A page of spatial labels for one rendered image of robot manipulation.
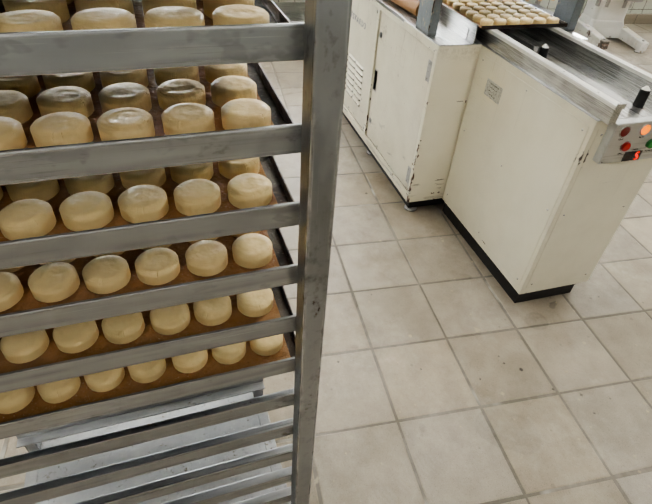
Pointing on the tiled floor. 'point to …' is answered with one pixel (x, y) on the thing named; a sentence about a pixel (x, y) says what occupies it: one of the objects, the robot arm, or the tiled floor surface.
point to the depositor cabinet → (409, 95)
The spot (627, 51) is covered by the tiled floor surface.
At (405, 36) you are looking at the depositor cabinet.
